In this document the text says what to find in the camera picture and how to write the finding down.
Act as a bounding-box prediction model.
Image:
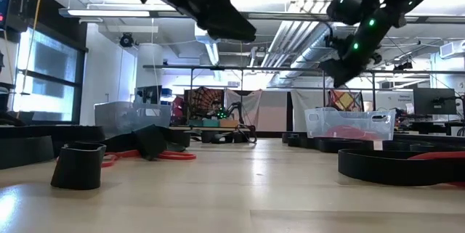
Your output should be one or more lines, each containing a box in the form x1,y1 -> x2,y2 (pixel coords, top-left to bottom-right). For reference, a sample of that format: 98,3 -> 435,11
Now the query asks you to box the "mandala wall tapestry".
183,86 -> 225,120

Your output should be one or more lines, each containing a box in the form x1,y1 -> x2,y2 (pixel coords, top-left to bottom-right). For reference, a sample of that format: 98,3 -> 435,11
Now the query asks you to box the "black pipe rack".
142,64 -> 465,113

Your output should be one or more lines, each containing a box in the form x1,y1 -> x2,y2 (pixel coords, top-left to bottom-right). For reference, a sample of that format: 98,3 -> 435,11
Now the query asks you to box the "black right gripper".
319,7 -> 406,89

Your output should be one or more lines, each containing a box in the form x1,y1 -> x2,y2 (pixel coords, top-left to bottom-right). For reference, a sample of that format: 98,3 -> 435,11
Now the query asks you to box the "black computer monitor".
413,87 -> 458,115

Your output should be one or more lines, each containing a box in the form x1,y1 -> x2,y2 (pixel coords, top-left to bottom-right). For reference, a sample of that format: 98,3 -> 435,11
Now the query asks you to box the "geometric colourful tapestry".
329,89 -> 365,113

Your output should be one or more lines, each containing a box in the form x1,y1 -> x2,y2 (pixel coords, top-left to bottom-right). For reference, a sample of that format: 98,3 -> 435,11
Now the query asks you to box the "yellow cable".
16,0 -> 45,118

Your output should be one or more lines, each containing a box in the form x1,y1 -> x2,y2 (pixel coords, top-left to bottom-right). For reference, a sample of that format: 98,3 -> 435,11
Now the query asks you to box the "clear plastic basket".
304,107 -> 397,142

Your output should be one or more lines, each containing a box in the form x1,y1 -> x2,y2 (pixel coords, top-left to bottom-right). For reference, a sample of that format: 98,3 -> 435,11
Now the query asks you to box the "pale partition panel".
256,90 -> 288,133

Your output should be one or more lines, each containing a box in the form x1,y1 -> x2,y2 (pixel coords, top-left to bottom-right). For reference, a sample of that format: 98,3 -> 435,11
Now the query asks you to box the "large black rubber band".
314,136 -> 382,154
337,148 -> 465,187

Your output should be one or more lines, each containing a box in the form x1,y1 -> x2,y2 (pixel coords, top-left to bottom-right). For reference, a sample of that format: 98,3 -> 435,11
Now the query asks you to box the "white round column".
135,42 -> 164,89

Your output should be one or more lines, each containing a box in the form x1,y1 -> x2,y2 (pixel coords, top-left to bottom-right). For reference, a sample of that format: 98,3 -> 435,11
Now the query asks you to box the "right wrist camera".
324,32 -> 350,60

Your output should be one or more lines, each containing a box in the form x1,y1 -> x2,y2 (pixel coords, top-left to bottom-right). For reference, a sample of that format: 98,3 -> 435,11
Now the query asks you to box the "teal box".
188,118 -> 221,128

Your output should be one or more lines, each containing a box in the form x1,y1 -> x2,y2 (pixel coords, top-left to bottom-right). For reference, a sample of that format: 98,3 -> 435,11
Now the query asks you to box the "white wall sign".
376,90 -> 415,114

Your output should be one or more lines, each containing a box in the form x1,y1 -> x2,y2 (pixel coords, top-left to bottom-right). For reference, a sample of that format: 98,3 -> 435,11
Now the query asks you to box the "white ceiling unit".
194,22 -> 222,45

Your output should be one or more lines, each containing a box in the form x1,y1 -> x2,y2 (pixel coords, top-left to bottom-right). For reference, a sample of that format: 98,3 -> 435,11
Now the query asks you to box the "round black ceiling fixture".
118,32 -> 135,49

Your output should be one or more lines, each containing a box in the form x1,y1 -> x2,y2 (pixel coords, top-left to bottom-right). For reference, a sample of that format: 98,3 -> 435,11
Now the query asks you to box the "large glass window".
10,25 -> 88,122

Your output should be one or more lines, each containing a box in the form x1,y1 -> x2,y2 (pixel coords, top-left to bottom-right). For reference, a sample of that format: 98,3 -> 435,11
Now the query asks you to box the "grey translucent plastic basket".
94,101 -> 172,138

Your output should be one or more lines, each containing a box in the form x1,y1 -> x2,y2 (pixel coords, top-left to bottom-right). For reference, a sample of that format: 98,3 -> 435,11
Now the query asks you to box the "black ceiling spotlight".
393,60 -> 414,71

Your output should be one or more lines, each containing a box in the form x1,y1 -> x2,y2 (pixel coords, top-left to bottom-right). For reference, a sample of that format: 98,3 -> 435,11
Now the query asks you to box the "white hanging cloth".
289,89 -> 331,132
224,89 -> 263,118

